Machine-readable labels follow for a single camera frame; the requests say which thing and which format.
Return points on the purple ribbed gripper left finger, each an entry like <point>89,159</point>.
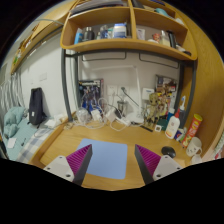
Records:
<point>73,167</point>

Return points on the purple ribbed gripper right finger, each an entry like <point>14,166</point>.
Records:
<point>152,166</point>

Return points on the black computer mouse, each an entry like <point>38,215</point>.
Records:
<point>167,150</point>

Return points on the blue mouse pad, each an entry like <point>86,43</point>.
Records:
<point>108,159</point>

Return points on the white lotion bottle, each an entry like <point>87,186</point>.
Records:
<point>173,125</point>

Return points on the Groot figurine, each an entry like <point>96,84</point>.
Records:
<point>153,111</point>

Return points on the white mug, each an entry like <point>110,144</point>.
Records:
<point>194,147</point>

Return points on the white power strip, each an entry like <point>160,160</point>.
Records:
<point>111,116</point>

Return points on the blue-capped spray bottle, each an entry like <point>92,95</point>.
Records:
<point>182,108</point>

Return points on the checkered bed sheet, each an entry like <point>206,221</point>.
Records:
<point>22,146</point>

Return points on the red chips can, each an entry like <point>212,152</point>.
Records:
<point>192,130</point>

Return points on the robot model kit box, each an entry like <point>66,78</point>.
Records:
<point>91,91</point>

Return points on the teal blanket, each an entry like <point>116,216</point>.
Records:
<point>12,120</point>

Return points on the wooden wall shelf unit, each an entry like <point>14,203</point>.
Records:
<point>142,25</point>

